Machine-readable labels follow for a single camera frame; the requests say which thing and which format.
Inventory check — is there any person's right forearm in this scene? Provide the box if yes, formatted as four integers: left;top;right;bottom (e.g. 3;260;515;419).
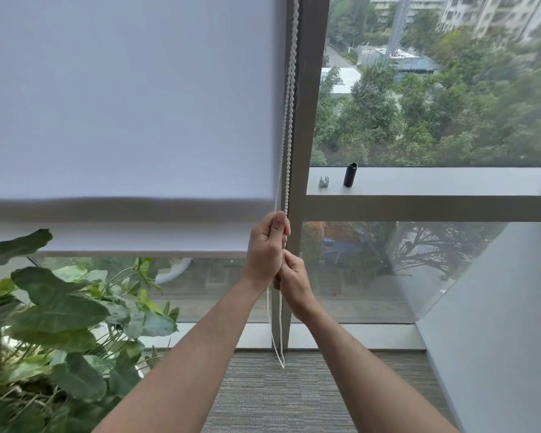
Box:
293;306;460;433

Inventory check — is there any white roller blind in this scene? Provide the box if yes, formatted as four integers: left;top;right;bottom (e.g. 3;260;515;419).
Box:
0;0;290;259

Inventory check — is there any grey window frame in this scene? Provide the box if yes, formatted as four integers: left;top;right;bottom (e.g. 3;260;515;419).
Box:
280;0;541;352

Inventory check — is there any white beaded blind cord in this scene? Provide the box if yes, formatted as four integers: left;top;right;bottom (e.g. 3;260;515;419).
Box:
267;0;302;369

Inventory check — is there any green leafy potted plant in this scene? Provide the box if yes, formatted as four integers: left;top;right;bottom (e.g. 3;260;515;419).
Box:
0;229;181;433

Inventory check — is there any person's left hand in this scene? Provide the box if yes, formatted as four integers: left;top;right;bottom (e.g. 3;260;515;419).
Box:
243;211;292;290

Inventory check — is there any person's left forearm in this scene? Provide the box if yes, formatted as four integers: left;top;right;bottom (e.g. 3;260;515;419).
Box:
93;271;271;433

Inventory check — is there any person's right hand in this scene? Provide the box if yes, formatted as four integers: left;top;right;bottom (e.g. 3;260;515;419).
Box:
273;249;317;321

